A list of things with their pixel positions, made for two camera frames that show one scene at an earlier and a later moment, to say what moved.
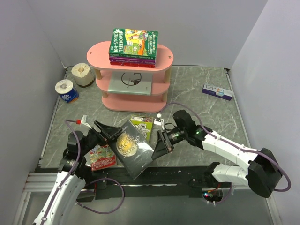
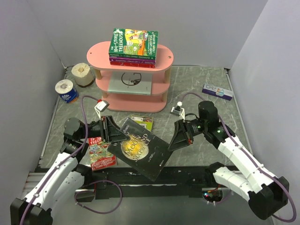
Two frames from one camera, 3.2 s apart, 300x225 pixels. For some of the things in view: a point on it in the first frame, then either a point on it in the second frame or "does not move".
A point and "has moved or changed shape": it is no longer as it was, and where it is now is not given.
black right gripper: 161,148 to 183,136
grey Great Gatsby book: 131,83 does not move
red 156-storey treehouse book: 132,64 does not move
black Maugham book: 131,148 has moved or changed shape
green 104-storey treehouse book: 133,43 does not move
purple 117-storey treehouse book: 131,60 does not move
